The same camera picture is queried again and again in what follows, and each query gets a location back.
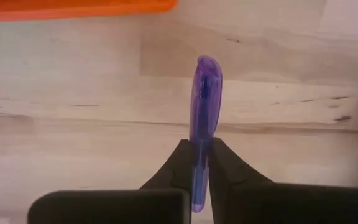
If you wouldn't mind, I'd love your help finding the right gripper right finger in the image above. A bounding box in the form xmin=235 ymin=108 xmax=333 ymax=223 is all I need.
xmin=209 ymin=137 xmax=358 ymax=224

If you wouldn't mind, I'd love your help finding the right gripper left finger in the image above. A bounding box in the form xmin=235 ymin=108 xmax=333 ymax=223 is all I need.
xmin=27 ymin=139 xmax=195 ymax=224

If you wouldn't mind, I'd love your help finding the orange plastic basket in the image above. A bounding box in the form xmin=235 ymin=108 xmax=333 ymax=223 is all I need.
xmin=0 ymin=0 xmax=179 ymax=22

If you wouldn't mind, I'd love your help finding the purple translucent highlighter marker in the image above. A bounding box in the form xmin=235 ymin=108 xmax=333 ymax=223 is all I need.
xmin=188 ymin=55 xmax=223 ymax=213

